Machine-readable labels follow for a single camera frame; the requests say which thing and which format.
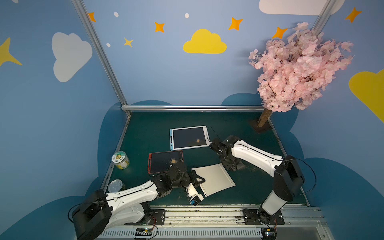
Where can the silver can lying down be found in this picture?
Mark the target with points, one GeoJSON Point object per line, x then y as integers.
{"type": "Point", "coordinates": [116, 186]}

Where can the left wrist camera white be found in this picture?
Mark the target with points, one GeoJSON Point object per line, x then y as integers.
{"type": "Point", "coordinates": [194, 197]}

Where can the aluminium mounting rail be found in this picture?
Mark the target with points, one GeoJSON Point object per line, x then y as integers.
{"type": "Point", "coordinates": [226, 222]}

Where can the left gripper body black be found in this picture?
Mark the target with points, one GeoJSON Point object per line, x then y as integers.
{"type": "Point", "coordinates": [188, 179]}

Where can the right controller board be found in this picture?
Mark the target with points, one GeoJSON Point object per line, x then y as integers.
{"type": "Point", "coordinates": [268, 234]}

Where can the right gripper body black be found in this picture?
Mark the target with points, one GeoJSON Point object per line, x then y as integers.
{"type": "Point", "coordinates": [231, 163]}

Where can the red framed drawing tablet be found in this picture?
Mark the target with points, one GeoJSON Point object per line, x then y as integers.
{"type": "Point", "coordinates": [162, 161]}

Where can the controller board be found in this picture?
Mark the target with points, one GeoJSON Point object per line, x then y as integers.
{"type": "Point", "coordinates": [143, 233]}
{"type": "Point", "coordinates": [268, 234]}

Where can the left controller board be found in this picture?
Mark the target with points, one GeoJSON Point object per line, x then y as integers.
{"type": "Point", "coordinates": [143, 233]}

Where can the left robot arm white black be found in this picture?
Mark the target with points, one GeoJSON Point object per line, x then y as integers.
{"type": "Point", "coordinates": [102, 210]}

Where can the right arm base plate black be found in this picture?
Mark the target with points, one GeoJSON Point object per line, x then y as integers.
{"type": "Point", "coordinates": [255, 217]}

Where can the white framed drawing tablet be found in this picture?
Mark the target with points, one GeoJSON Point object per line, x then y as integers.
{"type": "Point", "coordinates": [216, 179]}

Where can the pink cherry blossom tree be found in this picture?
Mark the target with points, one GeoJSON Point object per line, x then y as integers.
{"type": "Point", "coordinates": [296, 71]}

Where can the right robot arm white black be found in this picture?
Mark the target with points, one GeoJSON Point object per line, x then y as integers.
{"type": "Point", "coordinates": [287, 174]}

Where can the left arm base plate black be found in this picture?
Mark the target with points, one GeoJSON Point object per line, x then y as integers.
{"type": "Point", "coordinates": [154, 217]}

